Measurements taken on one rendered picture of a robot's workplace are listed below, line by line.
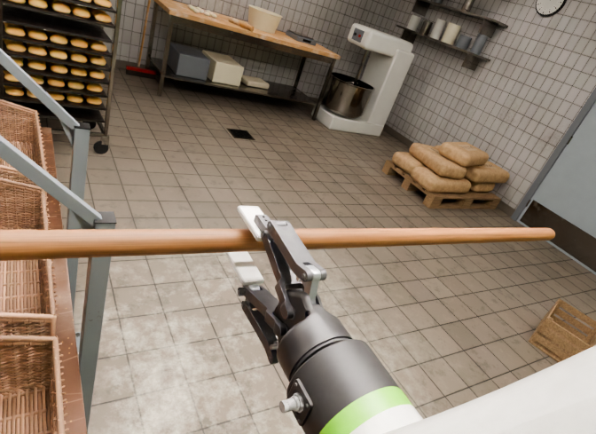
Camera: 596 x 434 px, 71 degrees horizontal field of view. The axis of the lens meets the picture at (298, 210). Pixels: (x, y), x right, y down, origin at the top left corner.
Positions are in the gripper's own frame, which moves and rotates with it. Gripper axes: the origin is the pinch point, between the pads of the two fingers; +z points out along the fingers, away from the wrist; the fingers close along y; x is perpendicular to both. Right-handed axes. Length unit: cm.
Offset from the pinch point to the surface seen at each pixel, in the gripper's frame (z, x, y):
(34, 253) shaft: -1.2, -23.9, -0.5
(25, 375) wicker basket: 29, -24, 55
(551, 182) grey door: 169, 447, 63
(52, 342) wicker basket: 28, -20, 45
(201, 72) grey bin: 433, 141, 86
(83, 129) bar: 87, -11, 23
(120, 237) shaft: -0.5, -16.1, -1.6
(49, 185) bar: 39.5, -21.1, 15.3
